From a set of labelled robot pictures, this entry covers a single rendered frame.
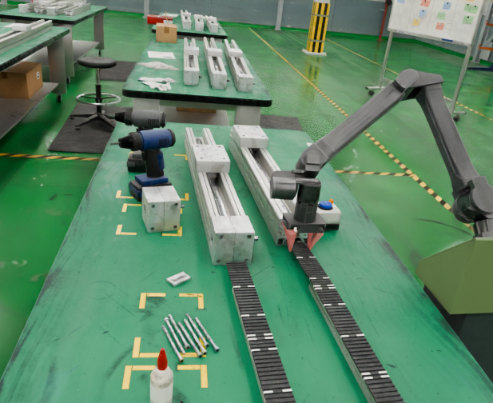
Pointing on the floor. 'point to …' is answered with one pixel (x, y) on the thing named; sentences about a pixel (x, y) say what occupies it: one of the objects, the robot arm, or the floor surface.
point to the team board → (436, 29)
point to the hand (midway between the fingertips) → (299, 248)
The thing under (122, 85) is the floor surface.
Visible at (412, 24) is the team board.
